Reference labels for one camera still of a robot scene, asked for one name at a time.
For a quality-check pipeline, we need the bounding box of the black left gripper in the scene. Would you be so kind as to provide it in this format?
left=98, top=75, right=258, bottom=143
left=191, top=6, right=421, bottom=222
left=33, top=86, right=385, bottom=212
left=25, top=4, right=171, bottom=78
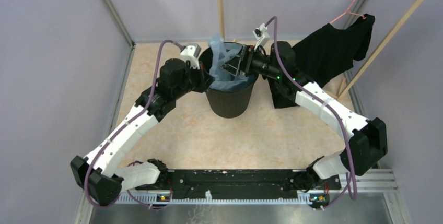
left=173, top=60, right=215, bottom=99

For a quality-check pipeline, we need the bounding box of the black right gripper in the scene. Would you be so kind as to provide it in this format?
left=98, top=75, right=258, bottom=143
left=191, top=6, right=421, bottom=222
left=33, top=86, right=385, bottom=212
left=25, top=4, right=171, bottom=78
left=219, top=44, right=281, bottom=80

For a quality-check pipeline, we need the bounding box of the blue plastic trash bag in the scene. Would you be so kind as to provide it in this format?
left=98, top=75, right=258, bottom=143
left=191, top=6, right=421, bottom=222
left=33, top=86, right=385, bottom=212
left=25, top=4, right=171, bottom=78
left=208, top=33, right=255, bottom=92

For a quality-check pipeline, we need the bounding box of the black trash bin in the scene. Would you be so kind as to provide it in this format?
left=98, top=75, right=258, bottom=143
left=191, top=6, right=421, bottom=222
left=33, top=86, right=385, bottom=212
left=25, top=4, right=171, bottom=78
left=199, top=42, right=258, bottom=119

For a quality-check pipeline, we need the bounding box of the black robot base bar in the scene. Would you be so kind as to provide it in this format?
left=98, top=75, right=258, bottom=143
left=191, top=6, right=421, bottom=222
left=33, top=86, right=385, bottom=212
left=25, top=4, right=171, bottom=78
left=136, top=169, right=342, bottom=200

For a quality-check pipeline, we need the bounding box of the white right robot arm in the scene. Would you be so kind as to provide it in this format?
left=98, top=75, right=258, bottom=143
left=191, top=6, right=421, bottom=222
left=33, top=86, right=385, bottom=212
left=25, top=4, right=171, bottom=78
left=221, top=41, right=388, bottom=188

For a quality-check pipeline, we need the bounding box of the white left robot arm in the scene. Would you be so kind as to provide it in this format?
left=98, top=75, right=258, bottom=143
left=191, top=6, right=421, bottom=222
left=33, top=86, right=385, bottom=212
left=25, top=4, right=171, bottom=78
left=70, top=58, right=213, bottom=207

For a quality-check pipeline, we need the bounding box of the black t-shirt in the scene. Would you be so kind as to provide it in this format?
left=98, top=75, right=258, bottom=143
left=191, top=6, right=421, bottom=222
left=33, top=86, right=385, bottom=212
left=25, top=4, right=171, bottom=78
left=270, top=14, right=375, bottom=88

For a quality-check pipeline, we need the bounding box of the pink clothes hanger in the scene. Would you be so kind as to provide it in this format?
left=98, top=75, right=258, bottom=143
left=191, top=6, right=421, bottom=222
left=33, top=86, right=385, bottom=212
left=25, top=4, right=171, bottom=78
left=329, top=0, right=366, bottom=24

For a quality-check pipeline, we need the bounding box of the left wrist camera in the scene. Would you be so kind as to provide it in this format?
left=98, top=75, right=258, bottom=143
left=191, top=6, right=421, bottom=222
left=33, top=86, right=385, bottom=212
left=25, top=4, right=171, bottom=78
left=180, top=43, right=201, bottom=70

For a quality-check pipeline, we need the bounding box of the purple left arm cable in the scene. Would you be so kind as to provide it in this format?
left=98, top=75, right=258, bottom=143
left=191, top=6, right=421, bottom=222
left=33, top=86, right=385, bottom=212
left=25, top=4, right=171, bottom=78
left=84, top=40, right=184, bottom=210

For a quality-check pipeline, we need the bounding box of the aluminium frame rail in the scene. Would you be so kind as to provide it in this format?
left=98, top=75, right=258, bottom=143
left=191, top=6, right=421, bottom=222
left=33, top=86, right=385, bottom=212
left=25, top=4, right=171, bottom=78
left=82, top=169, right=397, bottom=213

